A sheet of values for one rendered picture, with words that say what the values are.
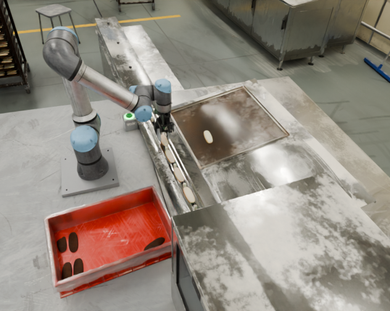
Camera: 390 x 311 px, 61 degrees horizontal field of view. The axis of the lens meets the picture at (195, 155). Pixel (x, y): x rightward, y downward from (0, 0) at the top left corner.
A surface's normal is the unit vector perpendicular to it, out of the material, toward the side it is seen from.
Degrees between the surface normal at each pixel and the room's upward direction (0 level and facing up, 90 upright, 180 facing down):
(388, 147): 0
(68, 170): 3
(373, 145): 0
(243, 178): 10
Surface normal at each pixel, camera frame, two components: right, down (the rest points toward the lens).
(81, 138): 0.01, -0.63
